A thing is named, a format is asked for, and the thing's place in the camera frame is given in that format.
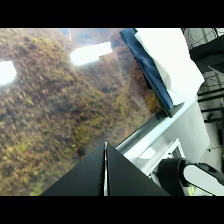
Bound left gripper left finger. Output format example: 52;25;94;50
41;143;106;197

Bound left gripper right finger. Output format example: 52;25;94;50
106;143;171;197

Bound blue garment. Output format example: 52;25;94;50
119;28;175;118

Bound white garment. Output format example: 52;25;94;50
134;28;205;107

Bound silver frame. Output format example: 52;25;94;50
114;97;201;188

